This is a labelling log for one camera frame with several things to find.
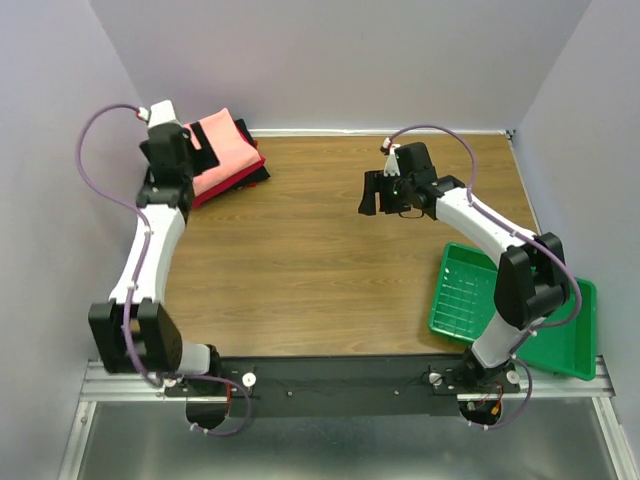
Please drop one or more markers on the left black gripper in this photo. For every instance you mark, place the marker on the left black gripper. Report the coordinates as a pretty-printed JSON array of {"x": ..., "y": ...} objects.
[{"x": 204, "y": 158}]

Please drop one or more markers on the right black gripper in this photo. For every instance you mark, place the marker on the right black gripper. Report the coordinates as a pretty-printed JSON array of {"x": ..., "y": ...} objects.
[{"x": 373, "y": 182}]

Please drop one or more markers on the salmon pink t-shirt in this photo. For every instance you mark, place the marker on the salmon pink t-shirt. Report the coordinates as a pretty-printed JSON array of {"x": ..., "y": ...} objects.
[{"x": 233, "y": 151}]

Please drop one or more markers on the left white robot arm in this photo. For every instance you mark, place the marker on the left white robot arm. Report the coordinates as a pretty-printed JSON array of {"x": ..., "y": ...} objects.
[{"x": 132, "y": 329}]

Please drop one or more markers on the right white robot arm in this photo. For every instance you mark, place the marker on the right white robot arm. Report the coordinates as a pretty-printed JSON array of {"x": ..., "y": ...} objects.
[{"x": 532, "y": 279}]

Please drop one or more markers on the folded magenta t-shirt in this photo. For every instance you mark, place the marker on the folded magenta t-shirt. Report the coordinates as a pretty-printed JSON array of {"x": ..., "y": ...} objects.
[{"x": 209, "y": 184}]

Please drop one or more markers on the folded black t-shirt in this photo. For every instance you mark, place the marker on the folded black t-shirt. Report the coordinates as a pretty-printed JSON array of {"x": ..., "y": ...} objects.
[{"x": 256, "y": 172}]

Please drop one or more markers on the green plastic tray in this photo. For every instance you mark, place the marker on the green plastic tray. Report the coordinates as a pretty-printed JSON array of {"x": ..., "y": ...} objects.
[{"x": 463, "y": 305}]

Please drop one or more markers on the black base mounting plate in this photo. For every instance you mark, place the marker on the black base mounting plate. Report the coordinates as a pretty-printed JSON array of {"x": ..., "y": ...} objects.
[{"x": 247, "y": 388}]

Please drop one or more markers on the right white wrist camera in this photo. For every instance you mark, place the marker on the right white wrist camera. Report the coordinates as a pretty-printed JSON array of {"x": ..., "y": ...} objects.
[{"x": 391, "y": 168}]

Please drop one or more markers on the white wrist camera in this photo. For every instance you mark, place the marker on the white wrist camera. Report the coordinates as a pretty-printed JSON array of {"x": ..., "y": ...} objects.
[
  {"x": 158, "y": 114},
  {"x": 391, "y": 168}
]

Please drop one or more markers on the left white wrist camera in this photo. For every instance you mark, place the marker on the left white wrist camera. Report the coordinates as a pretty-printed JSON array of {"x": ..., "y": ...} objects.
[{"x": 158, "y": 114}]

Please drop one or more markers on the aluminium table frame rail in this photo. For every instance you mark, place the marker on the aluminium table frame rail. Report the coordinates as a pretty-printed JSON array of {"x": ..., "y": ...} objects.
[{"x": 377, "y": 303}]

